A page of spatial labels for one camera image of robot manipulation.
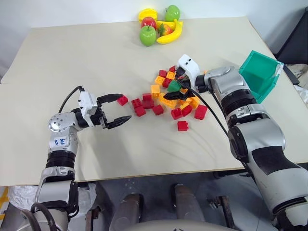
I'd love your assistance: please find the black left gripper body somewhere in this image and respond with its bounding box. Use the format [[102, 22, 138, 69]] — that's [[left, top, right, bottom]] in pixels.
[[90, 97, 109, 130]]

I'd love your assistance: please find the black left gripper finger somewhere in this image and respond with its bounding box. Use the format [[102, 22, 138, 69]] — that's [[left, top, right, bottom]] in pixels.
[[97, 93, 125, 105], [104, 115, 132, 130]]

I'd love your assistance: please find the green toy block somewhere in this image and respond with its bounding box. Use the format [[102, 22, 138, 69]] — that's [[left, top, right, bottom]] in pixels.
[[167, 80, 182, 93]]

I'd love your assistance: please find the teal plastic bin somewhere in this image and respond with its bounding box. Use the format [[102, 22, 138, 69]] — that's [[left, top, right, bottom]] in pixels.
[[238, 50, 285, 104]]

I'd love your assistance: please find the red orange toy fruit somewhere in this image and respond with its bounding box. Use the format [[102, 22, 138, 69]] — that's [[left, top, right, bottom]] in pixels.
[[157, 24, 174, 37]]

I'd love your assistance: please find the green toy apple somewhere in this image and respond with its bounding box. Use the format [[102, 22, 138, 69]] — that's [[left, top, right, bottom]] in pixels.
[[164, 4, 181, 23], [139, 25, 157, 47]]

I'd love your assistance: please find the red toy apple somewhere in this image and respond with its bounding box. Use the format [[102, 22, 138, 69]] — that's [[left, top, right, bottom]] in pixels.
[[141, 16, 157, 30]]

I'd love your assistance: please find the yellow toy starfruit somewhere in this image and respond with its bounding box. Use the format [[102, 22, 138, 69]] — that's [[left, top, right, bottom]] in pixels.
[[138, 8, 158, 24]]

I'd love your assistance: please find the white plastic bag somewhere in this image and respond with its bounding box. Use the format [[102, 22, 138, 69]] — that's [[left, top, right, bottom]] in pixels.
[[76, 184, 97, 215]]

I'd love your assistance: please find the dark rounded shape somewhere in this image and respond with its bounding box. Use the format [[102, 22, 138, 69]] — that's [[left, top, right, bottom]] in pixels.
[[111, 193, 144, 226], [170, 183, 205, 222]]

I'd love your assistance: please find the black background equipment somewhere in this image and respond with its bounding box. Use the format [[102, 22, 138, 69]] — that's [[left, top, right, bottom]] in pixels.
[[275, 6, 308, 65]]

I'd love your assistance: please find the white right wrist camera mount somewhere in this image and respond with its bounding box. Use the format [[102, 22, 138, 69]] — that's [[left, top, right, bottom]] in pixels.
[[177, 54, 201, 89]]

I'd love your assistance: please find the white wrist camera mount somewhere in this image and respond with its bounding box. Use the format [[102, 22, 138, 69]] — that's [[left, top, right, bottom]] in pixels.
[[177, 54, 201, 89], [77, 90, 99, 128]]

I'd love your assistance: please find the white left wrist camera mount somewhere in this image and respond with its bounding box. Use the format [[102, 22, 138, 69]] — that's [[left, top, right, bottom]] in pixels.
[[77, 90, 99, 128]]

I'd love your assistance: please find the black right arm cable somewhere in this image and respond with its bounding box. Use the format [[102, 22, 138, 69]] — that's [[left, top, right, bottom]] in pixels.
[[177, 79, 231, 137]]

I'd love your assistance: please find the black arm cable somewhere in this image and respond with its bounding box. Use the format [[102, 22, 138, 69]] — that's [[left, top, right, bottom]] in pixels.
[[58, 85, 85, 113], [177, 79, 231, 137]]

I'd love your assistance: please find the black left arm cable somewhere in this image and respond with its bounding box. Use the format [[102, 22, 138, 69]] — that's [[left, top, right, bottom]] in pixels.
[[58, 85, 85, 113]]

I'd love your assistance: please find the dark shoulder cable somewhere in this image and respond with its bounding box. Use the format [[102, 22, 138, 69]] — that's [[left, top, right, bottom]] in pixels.
[[20, 202, 60, 231]]

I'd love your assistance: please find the dark metal table frame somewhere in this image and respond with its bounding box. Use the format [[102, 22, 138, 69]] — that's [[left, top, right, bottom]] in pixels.
[[208, 195, 235, 229]]

